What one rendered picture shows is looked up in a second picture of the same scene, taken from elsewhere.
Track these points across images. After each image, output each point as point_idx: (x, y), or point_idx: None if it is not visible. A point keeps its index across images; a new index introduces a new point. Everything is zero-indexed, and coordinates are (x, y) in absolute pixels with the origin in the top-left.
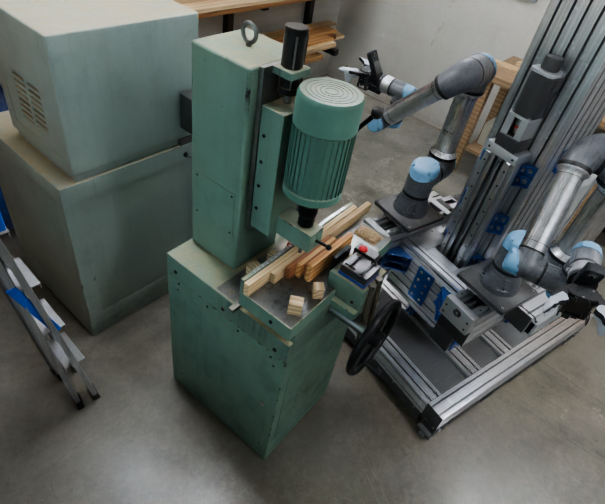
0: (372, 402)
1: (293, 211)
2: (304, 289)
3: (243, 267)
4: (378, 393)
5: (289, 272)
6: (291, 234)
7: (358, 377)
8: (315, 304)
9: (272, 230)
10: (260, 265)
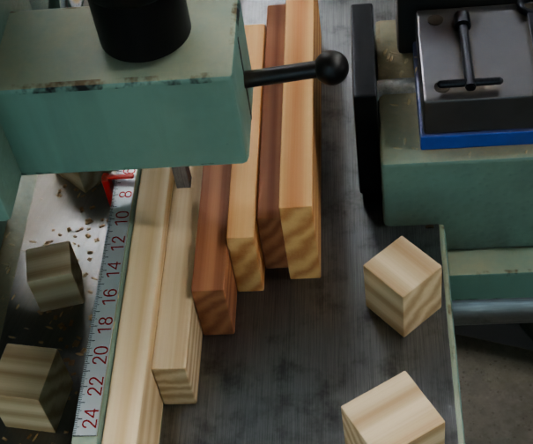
0: None
1: (38, 21)
2: (335, 322)
3: None
4: None
5: (225, 302)
6: (116, 131)
7: (465, 393)
8: (441, 352)
9: (9, 176)
10: (85, 377)
